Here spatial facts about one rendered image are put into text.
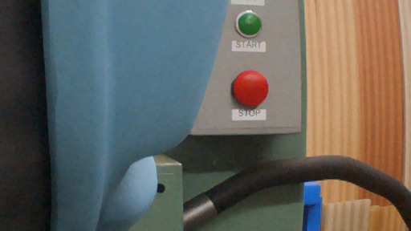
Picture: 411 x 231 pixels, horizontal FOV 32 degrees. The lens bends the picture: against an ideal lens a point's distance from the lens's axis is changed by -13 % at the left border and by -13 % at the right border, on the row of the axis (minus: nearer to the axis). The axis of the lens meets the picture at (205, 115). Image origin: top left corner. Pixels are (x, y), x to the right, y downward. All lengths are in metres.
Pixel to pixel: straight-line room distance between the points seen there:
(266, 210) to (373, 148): 1.47
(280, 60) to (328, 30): 1.44
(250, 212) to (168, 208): 0.13
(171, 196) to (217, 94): 0.10
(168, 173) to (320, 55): 1.49
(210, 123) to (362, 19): 1.57
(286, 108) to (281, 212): 0.12
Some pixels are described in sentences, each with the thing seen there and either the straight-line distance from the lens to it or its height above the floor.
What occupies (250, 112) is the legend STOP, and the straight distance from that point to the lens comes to 0.68.
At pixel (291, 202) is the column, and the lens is 0.77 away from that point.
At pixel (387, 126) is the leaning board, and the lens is 2.23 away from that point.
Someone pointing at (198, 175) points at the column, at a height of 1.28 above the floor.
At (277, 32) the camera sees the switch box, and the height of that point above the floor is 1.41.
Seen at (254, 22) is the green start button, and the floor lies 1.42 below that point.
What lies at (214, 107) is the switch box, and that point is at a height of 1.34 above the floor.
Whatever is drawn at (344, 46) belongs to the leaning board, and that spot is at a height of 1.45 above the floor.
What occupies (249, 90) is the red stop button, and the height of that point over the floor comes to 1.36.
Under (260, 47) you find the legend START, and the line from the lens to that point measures 0.68.
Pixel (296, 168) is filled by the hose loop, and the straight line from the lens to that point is 0.71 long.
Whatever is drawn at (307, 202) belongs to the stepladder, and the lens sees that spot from 1.53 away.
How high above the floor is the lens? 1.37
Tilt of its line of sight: 3 degrees down
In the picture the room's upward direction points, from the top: straight up
